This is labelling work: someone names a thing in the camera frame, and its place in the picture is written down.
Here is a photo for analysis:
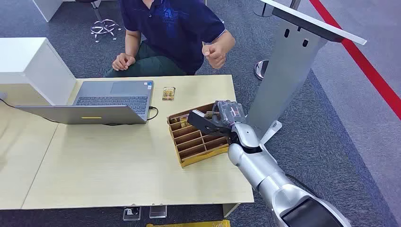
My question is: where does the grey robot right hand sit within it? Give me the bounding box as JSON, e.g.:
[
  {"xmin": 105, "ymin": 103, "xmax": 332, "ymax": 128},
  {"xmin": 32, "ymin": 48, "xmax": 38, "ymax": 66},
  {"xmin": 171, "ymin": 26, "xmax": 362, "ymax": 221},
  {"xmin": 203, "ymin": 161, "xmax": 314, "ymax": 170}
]
[{"xmin": 212, "ymin": 100, "xmax": 247, "ymax": 127}]

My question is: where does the person's left hand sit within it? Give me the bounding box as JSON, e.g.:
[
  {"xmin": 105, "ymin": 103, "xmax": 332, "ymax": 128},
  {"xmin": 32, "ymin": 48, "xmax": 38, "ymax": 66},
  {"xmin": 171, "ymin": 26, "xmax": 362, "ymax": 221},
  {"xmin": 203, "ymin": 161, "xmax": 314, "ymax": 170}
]
[{"xmin": 201, "ymin": 41, "xmax": 227, "ymax": 70}]

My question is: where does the person's right hand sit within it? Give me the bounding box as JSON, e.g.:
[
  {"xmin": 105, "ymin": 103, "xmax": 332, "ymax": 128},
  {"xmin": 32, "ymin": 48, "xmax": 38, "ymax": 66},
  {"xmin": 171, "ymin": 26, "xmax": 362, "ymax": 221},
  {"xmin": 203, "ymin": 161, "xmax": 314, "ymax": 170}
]
[{"xmin": 112, "ymin": 52, "xmax": 137, "ymax": 72}]

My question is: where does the person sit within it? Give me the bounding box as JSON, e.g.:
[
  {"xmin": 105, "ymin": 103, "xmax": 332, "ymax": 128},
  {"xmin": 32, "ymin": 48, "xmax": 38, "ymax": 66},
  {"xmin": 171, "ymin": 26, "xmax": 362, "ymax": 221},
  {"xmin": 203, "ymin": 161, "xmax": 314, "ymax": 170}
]
[{"xmin": 103, "ymin": 0, "xmax": 236, "ymax": 78}]

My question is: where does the brown cardboard card organizer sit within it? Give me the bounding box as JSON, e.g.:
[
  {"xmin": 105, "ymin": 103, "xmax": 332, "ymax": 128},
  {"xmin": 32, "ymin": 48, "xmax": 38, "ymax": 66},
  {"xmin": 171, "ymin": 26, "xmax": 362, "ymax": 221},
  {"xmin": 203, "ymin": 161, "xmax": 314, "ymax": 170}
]
[{"xmin": 166, "ymin": 102, "xmax": 230, "ymax": 168}]

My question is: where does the gold patterned card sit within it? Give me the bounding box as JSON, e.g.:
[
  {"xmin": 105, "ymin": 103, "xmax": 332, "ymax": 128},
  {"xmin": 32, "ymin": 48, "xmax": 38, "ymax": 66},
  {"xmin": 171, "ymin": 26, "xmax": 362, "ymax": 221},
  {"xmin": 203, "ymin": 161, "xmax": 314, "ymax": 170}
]
[{"xmin": 162, "ymin": 87, "xmax": 176, "ymax": 102}]

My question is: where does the chrome chair base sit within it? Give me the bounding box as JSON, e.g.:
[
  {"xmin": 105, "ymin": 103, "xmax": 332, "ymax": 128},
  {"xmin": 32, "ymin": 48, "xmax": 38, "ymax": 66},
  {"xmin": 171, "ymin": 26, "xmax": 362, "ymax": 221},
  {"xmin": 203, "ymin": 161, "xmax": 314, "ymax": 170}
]
[{"xmin": 90, "ymin": 0, "xmax": 122, "ymax": 44}]

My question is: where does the grey laptop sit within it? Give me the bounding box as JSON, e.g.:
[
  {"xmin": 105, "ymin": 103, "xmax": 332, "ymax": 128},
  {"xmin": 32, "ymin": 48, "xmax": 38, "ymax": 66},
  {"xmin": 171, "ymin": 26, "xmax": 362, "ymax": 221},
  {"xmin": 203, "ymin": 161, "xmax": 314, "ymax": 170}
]
[{"xmin": 15, "ymin": 80, "xmax": 155, "ymax": 126}]

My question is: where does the chrome stanchion base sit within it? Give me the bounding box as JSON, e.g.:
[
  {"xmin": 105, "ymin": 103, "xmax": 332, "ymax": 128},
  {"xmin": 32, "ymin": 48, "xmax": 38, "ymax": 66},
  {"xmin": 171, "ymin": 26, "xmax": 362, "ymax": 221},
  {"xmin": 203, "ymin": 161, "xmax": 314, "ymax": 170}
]
[
  {"xmin": 253, "ymin": 0, "xmax": 275, "ymax": 18},
  {"xmin": 253, "ymin": 60, "xmax": 270, "ymax": 81}
]

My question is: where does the silver kiosk stand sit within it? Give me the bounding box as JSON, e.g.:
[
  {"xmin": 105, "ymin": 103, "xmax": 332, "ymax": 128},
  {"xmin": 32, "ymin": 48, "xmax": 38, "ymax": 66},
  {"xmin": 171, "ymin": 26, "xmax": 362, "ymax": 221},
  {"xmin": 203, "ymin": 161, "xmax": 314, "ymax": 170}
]
[{"xmin": 245, "ymin": 0, "xmax": 367, "ymax": 145}]

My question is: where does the white cabinet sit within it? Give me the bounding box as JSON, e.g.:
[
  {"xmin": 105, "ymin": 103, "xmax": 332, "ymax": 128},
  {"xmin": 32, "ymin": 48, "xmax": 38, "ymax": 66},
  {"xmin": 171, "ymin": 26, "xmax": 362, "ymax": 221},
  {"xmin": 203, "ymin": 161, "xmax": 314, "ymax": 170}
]
[{"xmin": 0, "ymin": 37, "xmax": 78, "ymax": 107}]

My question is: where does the white furniture panel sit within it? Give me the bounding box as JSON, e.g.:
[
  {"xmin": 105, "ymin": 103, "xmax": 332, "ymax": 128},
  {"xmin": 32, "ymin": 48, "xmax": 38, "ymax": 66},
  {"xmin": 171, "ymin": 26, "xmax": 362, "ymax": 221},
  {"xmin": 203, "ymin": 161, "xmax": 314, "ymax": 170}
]
[{"xmin": 31, "ymin": 0, "xmax": 64, "ymax": 23}]

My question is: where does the white desk leg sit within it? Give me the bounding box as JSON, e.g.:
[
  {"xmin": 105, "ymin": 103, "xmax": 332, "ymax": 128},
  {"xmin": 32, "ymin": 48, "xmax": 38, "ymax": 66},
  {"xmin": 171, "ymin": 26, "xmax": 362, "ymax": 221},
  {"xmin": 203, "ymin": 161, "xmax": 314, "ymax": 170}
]
[{"xmin": 222, "ymin": 203, "xmax": 241, "ymax": 218}]

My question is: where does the yellow bag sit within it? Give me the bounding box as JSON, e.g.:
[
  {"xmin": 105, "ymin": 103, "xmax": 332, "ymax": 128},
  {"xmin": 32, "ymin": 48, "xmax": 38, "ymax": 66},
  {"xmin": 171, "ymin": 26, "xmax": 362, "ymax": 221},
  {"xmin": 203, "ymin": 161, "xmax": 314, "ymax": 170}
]
[{"xmin": 146, "ymin": 219, "xmax": 231, "ymax": 227}]

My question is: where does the floor socket box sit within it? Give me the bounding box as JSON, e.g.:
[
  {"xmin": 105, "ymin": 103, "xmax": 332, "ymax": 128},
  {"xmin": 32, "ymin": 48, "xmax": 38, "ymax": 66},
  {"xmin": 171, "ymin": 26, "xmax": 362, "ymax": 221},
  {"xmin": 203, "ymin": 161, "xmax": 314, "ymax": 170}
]
[
  {"xmin": 148, "ymin": 205, "xmax": 168, "ymax": 219},
  {"xmin": 122, "ymin": 206, "xmax": 142, "ymax": 222}
]

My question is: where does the red floor tape strip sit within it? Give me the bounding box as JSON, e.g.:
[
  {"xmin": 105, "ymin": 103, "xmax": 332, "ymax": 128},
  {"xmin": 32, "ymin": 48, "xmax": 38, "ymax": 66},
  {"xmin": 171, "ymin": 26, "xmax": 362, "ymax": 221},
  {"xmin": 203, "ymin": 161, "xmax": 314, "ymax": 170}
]
[{"xmin": 308, "ymin": 0, "xmax": 401, "ymax": 122}]

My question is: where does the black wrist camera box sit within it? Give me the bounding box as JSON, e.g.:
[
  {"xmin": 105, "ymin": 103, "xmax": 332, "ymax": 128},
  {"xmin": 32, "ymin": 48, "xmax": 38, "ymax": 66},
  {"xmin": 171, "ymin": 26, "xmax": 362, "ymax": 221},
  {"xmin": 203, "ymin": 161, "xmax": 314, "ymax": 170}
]
[{"xmin": 187, "ymin": 109, "xmax": 232, "ymax": 137}]

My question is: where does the black laptop cable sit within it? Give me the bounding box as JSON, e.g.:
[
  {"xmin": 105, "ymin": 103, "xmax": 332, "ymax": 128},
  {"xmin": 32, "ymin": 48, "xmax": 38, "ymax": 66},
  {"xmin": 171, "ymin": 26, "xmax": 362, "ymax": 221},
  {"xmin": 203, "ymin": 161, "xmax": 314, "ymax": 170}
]
[{"xmin": 0, "ymin": 98, "xmax": 159, "ymax": 127}]

